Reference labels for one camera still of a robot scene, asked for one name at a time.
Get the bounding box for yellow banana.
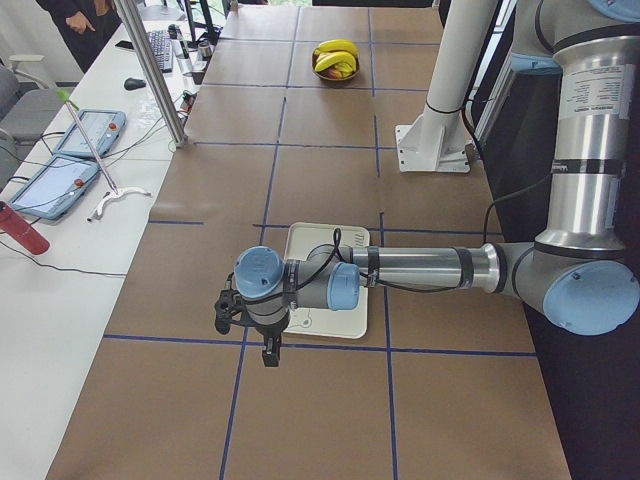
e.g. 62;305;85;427
314;51;357;75
314;39;359;57

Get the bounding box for black computer keyboard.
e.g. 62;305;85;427
147;30;174;73

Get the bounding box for person in black jacket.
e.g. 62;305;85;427
36;0;121;73

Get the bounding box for brown wicker fruit basket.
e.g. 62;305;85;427
311;53;360;82

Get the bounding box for grey office chair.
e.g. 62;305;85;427
1;54;62;189

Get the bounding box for red water bottle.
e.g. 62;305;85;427
0;201;50;255

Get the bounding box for white rectangular bear tray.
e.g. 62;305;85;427
284;222;370;339

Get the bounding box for silver aluminium frame post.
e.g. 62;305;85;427
115;0;187;148

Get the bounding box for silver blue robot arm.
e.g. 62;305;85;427
215;1;639;367

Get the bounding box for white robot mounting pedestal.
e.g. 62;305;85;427
395;0;499;174

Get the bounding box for upper blue teach pendant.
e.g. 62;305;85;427
53;109;127;159

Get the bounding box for black computer mouse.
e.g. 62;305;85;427
123;77;146;91

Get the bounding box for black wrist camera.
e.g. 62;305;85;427
214;289;252;335

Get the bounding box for lower blue teach pendant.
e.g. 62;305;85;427
9;154;100;220

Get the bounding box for blue teach pendant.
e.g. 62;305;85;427
53;109;127;159
9;154;100;220

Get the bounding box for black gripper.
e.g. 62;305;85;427
256;324;286;367

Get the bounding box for silver reacher grabber stick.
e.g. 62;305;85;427
56;89;152;222

